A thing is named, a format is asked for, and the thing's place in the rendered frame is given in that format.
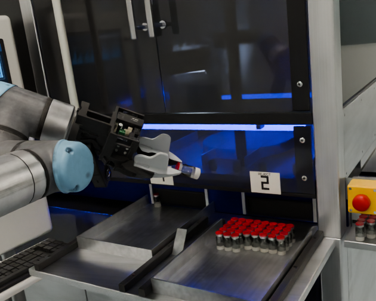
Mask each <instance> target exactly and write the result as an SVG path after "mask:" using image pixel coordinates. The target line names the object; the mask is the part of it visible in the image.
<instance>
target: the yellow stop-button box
mask: <svg viewBox="0 0 376 301"><path fill-rule="evenodd" d="M359 194H364V195H366V196H367V197H368V198H369V199H370V201H371V205H370V206H369V208H368V209H367V210H366V211H363V212H361V211H357V210H355V209H354V207H353V206H352V201H353V198H354V197H355V196H356V195H359ZM347 198H348V212H350V213H360V214H372V215H376V178H375V177H356V176H354V177H353V178H352V180H351V181H350V183H349V184H348V186H347Z"/></svg>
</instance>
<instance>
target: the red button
mask: <svg viewBox="0 0 376 301"><path fill-rule="evenodd" d="M370 205H371V201H370V199H369V198H368V197H367V196H366V195H364V194H359V195H356V196H355V197H354V198H353V201H352V206H353V207H354V209H355V210H357V211H361V212H363V211H366V210H367V209H368V208H369V206H370Z"/></svg>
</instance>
